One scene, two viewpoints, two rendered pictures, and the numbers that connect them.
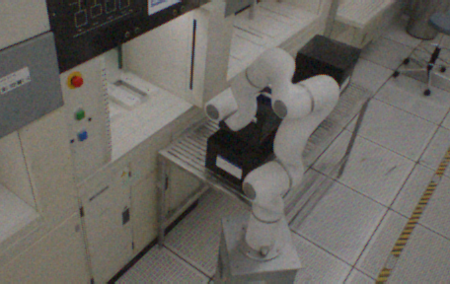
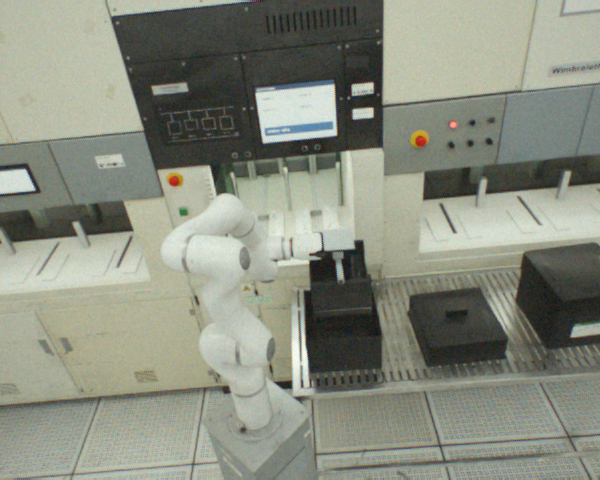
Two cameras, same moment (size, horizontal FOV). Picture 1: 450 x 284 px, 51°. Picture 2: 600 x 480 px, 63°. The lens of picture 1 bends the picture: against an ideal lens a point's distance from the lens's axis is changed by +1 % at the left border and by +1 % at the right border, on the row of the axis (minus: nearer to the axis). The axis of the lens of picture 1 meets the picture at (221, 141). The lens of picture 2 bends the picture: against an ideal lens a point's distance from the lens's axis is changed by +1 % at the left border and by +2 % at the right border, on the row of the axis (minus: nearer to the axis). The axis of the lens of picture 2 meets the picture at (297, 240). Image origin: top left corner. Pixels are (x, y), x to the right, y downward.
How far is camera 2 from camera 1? 151 cm
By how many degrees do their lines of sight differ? 48
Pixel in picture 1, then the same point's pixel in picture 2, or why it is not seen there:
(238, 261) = (217, 416)
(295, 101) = (165, 247)
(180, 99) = not seen: hidden behind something
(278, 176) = (225, 340)
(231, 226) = not seen: hidden behind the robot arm
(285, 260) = (249, 451)
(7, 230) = (126, 278)
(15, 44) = (112, 134)
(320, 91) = (199, 250)
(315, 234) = not seen: outside the picture
